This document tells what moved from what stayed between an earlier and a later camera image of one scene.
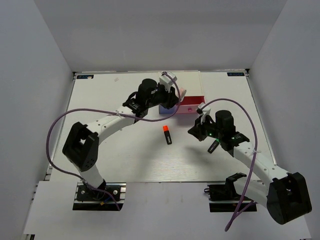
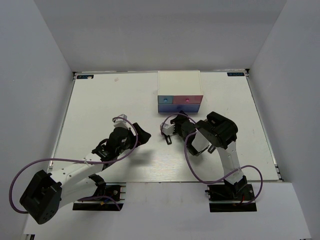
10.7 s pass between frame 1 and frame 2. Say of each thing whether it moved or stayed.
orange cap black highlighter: stayed
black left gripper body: moved
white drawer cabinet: stayed
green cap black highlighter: stayed
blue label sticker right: stayed
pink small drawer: moved
